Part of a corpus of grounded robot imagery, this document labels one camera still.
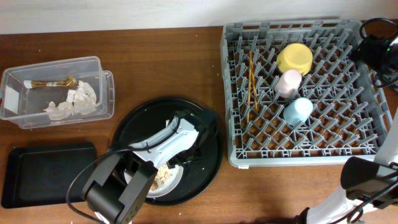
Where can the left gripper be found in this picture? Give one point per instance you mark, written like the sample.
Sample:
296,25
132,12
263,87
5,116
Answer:
173,163

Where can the food scraps with rice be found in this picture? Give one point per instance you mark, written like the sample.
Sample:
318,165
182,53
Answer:
163,175

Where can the grey plate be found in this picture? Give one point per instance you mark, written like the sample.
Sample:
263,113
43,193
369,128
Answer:
169,186

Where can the wooden chopstick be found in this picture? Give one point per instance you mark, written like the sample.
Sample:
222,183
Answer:
252,79
249,85

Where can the light blue cup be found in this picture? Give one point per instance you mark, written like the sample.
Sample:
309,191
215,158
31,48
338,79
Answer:
298,110

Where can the pink cup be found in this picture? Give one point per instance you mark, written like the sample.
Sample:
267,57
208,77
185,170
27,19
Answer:
288,82

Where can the white napkin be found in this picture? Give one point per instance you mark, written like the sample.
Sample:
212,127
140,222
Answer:
80,101

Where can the yellow-green bowl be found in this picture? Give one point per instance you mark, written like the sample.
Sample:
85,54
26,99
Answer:
297,57

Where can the gold coffee stick wrapper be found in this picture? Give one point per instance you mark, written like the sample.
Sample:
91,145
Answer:
69,82

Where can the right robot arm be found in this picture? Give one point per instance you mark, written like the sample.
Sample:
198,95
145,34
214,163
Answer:
366,184

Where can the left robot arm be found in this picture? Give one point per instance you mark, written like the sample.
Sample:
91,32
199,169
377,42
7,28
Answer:
121,180

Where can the grey dishwasher rack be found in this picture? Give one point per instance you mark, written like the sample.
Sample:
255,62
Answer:
349,117

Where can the clear plastic waste bin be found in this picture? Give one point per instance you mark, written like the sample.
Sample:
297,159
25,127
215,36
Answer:
25,107

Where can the round black serving tray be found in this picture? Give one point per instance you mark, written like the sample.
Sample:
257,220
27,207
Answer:
149,118

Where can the black rectangular tray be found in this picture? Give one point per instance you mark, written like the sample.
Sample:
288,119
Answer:
42,175

